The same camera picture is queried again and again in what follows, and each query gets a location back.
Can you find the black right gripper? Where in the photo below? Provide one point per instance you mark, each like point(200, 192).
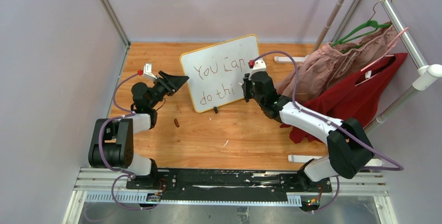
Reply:
point(246, 86)

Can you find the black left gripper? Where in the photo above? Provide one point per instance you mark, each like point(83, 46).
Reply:
point(171, 84)

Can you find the brown marker cap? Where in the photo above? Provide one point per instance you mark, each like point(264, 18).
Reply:
point(176, 122)

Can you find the yellow framed whiteboard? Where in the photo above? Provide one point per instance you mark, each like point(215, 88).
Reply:
point(216, 71)

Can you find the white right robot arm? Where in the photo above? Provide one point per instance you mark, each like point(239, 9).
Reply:
point(349, 149)

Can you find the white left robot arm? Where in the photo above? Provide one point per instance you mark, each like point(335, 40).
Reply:
point(112, 142)

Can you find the pink garment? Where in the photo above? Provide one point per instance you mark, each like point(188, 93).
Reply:
point(329, 65)

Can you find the red garment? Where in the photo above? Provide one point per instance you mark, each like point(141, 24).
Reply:
point(344, 100)

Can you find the green clothes hanger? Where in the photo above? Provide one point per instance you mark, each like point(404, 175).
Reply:
point(368, 24)

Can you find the metal clothes rack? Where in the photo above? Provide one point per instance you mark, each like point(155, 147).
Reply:
point(428, 74)

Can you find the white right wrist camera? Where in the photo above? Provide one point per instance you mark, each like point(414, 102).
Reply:
point(257, 66)

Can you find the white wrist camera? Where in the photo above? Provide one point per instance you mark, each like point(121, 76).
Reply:
point(257, 66)
point(147, 72)

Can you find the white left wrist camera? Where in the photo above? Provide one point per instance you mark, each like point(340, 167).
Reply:
point(147, 72)

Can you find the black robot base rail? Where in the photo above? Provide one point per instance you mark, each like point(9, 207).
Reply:
point(219, 187)

